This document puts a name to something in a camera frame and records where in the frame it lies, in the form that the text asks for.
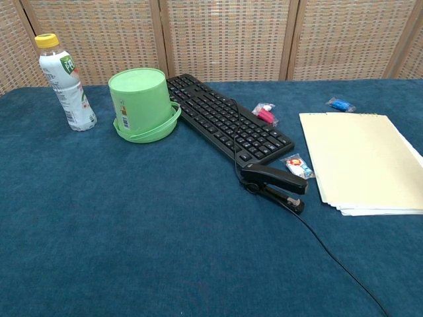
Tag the black stapler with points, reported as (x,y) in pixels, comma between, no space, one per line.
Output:
(281,176)

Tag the black computer keyboard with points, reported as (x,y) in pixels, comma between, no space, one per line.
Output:
(215,115)

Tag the cream paper stack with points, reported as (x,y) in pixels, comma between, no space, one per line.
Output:
(357,158)

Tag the blue tablecloth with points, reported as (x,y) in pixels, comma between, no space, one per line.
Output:
(132,247)

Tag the blue wrapped packet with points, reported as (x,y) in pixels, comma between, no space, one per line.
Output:
(340,105)

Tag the white bottle with yellow cap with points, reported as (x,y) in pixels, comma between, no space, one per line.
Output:
(71,99)

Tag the woven folding screen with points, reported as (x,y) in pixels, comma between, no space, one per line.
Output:
(224,39)

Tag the green plastic bucket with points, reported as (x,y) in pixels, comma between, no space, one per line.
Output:
(142,99)

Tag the white and red wrapped packet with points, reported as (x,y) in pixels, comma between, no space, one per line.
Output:
(295,164)

